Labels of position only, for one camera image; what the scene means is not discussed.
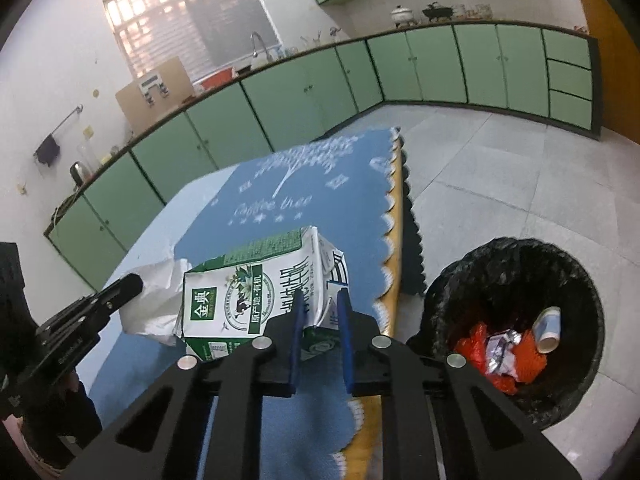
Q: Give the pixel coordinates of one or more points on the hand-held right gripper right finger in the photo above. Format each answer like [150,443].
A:
[345,345]

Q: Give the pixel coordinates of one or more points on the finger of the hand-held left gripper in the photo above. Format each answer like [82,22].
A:
[117,292]

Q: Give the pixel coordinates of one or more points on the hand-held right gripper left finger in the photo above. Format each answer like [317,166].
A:
[298,330]

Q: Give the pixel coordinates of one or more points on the white plastic bag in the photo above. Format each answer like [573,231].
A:
[150,305]

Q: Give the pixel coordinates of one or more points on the green white milk carton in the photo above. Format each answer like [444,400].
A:
[240,290]

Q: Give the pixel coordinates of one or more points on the black-lined trash bin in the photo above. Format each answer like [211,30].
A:
[450,280]

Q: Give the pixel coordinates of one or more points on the red plastic bag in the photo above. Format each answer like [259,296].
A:
[475,347]

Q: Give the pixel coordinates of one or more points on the person's left forearm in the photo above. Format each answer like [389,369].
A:
[55,425]

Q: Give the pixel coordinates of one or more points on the metal kettle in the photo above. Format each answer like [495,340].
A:
[78,172]

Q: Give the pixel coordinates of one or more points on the blue printed table mat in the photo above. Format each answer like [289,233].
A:
[310,195]

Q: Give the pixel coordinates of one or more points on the crumpled silver wrapper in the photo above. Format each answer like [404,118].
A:
[500,355]

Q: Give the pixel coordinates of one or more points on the dark hanging towel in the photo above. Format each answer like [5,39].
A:
[48,151]

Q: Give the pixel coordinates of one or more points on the orange ribbed wrapper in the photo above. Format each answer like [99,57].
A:
[530,357]

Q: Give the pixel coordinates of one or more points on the cardboard box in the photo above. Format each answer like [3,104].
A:
[155,95]

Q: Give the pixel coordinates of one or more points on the blue white paper cup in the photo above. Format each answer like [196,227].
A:
[548,327]

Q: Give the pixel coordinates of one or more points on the green base cabinets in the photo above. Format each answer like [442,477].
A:
[300,100]

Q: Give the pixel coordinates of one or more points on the red basin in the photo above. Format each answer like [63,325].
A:
[217,79]

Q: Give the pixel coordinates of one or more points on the window with blinds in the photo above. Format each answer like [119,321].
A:
[190,20]

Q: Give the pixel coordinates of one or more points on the metal faucet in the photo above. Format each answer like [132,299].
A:
[257,45]

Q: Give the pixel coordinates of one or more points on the white pot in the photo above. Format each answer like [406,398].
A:
[401,14]

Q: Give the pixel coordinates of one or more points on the row of small bottles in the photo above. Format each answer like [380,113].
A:
[472,11]

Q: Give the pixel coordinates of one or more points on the closed wooden door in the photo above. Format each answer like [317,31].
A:
[610,50]

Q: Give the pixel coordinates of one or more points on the wall towel rail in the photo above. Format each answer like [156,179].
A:
[62,122]

